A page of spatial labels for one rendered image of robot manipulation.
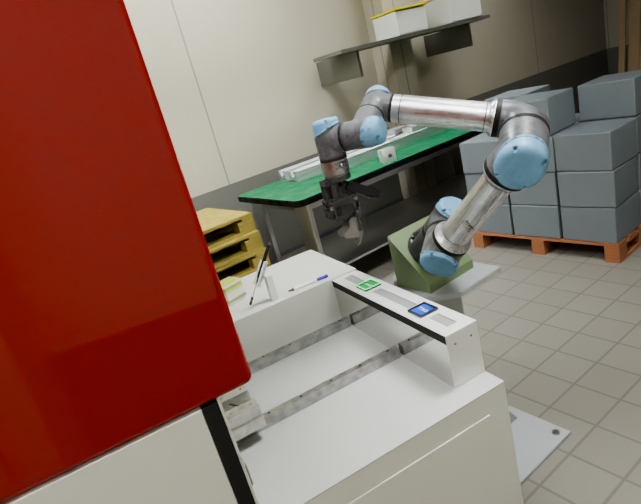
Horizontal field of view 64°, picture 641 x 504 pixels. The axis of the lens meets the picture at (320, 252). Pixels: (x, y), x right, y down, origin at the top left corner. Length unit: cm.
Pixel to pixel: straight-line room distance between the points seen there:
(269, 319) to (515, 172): 81
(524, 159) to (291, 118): 385
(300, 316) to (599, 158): 245
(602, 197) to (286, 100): 280
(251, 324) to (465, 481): 72
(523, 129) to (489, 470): 80
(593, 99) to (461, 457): 303
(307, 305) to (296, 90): 359
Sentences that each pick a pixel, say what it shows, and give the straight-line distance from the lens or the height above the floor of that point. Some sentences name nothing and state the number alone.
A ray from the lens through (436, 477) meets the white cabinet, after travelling 125.
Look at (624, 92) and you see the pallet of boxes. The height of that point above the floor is 101.
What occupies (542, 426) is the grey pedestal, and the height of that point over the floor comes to 2.
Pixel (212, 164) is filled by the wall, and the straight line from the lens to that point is 455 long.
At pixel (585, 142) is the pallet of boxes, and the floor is 80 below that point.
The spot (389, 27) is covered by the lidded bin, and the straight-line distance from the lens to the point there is 511.
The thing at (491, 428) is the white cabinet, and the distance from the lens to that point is 130.
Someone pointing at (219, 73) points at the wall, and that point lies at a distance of 466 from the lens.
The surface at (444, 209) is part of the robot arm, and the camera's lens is 161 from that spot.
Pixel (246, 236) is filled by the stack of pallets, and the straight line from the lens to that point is 360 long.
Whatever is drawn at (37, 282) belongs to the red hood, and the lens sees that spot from 60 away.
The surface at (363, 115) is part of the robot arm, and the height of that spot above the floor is 145.
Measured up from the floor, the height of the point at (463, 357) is 89.
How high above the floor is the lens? 156
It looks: 18 degrees down
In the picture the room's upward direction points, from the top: 15 degrees counter-clockwise
